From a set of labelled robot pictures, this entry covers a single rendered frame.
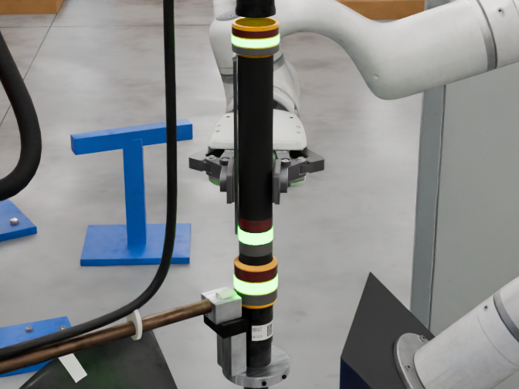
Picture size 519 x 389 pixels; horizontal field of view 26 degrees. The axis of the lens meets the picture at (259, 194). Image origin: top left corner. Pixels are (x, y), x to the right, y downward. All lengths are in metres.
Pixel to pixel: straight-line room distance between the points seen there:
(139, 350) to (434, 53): 0.47
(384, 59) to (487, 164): 1.77
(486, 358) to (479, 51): 0.65
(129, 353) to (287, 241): 3.64
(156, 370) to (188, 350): 2.80
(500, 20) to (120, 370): 0.57
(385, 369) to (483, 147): 1.29
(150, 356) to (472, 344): 0.70
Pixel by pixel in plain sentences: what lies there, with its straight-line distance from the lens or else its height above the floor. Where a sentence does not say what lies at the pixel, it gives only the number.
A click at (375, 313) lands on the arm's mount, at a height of 1.15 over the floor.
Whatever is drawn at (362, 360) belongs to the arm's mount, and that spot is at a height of 1.15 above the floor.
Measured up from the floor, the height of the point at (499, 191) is 0.91.
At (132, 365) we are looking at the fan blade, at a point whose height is 1.42.
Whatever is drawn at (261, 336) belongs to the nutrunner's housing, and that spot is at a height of 1.49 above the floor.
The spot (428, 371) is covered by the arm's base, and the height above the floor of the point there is 1.10.
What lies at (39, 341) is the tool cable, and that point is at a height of 1.55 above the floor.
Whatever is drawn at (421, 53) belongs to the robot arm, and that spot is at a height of 1.72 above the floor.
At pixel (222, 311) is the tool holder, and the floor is 1.53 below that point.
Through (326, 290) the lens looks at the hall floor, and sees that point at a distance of 4.46.
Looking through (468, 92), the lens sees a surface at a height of 1.19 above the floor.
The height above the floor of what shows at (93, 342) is 1.54.
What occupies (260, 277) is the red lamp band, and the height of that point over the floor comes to 1.56.
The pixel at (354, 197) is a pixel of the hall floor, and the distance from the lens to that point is 5.32.
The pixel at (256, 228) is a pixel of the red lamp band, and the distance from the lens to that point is 1.08.
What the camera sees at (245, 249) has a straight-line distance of 1.09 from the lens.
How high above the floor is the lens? 2.06
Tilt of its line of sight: 23 degrees down
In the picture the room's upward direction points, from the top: straight up
